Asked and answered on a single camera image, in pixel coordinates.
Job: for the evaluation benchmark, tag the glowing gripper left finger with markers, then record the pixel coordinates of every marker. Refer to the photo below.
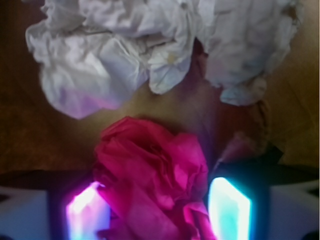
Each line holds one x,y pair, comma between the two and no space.
79,213

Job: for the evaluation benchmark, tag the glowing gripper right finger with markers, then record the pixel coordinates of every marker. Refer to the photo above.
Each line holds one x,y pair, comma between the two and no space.
238,202

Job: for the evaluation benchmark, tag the red paper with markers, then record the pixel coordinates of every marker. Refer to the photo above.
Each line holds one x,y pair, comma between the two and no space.
154,182

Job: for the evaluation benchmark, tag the crumpled white paper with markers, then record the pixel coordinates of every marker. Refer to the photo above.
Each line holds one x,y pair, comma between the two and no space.
94,54

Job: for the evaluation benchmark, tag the brown paper bag bin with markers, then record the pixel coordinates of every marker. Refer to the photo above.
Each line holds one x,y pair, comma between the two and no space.
34,136

